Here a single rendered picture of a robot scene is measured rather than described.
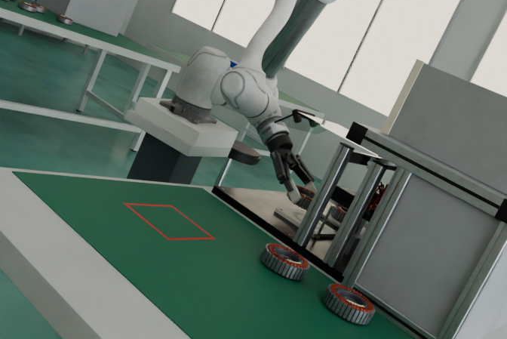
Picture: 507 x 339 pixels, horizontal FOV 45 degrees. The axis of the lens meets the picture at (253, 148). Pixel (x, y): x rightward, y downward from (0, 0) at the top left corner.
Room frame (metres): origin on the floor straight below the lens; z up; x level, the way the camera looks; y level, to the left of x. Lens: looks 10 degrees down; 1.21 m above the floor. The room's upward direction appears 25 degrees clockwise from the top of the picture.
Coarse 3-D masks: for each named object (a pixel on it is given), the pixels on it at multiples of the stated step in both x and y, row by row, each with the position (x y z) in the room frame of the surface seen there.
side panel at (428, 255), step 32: (416, 192) 1.38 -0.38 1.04; (384, 224) 1.39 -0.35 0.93; (416, 224) 1.36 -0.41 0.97; (448, 224) 1.33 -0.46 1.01; (480, 224) 1.30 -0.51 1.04; (384, 256) 1.38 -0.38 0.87; (416, 256) 1.35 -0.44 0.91; (448, 256) 1.31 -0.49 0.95; (480, 256) 1.28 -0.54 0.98; (352, 288) 1.39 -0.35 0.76; (384, 288) 1.36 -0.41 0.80; (416, 288) 1.33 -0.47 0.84; (448, 288) 1.29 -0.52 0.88; (480, 288) 1.25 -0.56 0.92; (416, 320) 1.31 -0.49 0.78; (448, 320) 1.26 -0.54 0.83
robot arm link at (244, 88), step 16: (288, 0) 2.00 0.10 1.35; (272, 16) 1.94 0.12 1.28; (288, 16) 1.99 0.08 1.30; (256, 32) 1.87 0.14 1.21; (272, 32) 1.89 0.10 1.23; (256, 48) 1.81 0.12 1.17; (240, 64) 1.78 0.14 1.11; (256, 64) 1.79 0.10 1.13; (224, 80) 1.71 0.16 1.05; (240, 80) 1.70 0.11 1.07; (256, 80) 1.74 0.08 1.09; (224, 96) 1.72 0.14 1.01; (240, 96) 1.70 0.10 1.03; (256, 96) 1.74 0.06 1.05; (240, 112) 1.78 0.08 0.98; (256, 112) 1.80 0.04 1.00
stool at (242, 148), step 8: (240, 144) 3.69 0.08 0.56; (232, 152) 3.46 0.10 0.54; (240, 152) 3.48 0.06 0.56; (248, 152) 3.57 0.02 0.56; (256, 152) 3.68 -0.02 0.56; (232, 160) 3.62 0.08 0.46; (240, 160) 3.47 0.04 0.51; (248, 160) 3.50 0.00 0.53; (256, 160) 3.55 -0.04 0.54; (224, 168) 3.61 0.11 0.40; (224, 176) 3.61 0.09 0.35; (216, 184) 3.61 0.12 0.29
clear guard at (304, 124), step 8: (296, 112) 1.67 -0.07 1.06; (280, 120) 1.69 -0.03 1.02; (288, 120) 1.70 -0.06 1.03; (296, 120) 1.72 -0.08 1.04; (304, 120) 1.74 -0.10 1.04; (312, 120) 1.63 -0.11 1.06; (320, 120) 1.71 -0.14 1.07; (296, 128) 1.79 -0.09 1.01; (304, 128) 1.81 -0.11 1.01; (312, 128) 1.83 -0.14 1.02; (320, 128) 1.85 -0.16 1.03; (328, 128) 1.60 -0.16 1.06; (336, 128) 1.69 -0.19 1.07; (344, 128) 1.81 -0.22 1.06; (344, 136) 1.58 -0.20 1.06
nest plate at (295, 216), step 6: (276, 210) 1.71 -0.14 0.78; (282, 210) 1.72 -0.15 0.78; (288, 210) 1.75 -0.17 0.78; (294, 210) 1.78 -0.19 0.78; (300, 210) 1.81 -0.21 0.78; (282, 216) 1.70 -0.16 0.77; (288, 216) 1.69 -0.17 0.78; (294, 216) 1.71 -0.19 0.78; (300, 216) 1.74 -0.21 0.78; (294, 222) 1.67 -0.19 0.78; (300, 222) 1.68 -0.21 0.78; (318, 222) 1.77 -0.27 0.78; (318, 228) 1.70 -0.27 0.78; (324, 228) 1.73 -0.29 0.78; (330, 228) 1.76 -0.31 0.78; (312, 234) 1.63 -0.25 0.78; (324, 234) 1.67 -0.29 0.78; (330, 234) 1.70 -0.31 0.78
